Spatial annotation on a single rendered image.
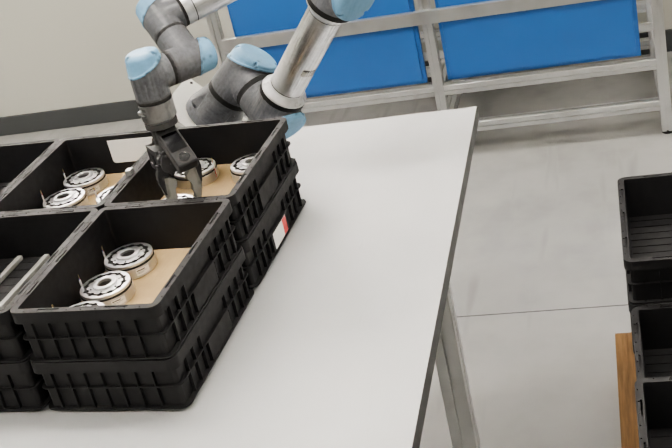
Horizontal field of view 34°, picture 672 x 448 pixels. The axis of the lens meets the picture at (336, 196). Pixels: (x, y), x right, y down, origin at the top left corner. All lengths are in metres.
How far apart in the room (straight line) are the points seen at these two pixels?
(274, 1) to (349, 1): 1.87
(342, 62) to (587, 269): 1.36
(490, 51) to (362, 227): 1.86
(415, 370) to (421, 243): 0.46
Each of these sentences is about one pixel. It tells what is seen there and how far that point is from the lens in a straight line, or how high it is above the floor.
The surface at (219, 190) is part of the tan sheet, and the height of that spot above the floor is 0.83.
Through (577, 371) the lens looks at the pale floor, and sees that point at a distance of 3.13.
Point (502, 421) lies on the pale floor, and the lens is 2.99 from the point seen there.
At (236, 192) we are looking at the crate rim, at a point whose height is 0.93.
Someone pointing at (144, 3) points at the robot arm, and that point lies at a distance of 2.48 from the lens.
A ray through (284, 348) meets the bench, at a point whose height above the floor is 0.70.
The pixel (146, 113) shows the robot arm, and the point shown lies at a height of 1.08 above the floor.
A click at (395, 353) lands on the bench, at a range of 2.06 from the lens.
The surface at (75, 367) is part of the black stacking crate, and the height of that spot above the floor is 0.81.
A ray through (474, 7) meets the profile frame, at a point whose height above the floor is 0.60.
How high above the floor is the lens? 1.85
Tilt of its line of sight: 25 degrees down
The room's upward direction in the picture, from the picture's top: 13 degrees counter-clockwise
